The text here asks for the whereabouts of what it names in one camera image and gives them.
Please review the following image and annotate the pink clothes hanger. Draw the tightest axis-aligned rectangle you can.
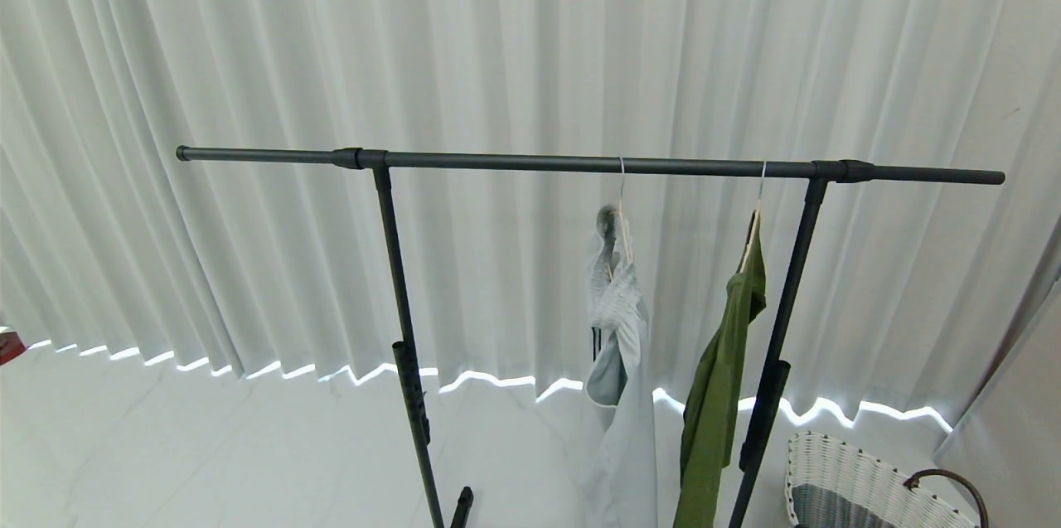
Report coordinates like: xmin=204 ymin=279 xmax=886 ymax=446
xmin=740 ymin=162 xmax=768 ymax=272
xmin=612 ymin=157 xmax=637 ymax=268

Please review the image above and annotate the green garment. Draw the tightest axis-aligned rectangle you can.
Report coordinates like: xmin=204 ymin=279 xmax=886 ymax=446
xmin=673 ymin=211 xmax=768 ymax=528

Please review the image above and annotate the black clothes rack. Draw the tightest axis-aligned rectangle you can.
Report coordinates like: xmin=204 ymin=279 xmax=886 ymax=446
xmin=176 ymin=145 xmax=1005 ymax=528

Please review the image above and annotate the white laundry basket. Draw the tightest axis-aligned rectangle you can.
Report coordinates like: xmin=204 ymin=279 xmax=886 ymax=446
xmin=785 ymin=430 xmax=989 ymax=528

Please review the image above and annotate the white curtain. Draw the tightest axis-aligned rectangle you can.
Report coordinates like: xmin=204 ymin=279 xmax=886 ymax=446
xmin=0 ymin=0 xmax=1061 ymax=434

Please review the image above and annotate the red object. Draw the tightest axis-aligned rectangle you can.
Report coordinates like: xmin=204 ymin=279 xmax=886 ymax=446
xmin=0 ymin=327 xmax=30 ymax=365

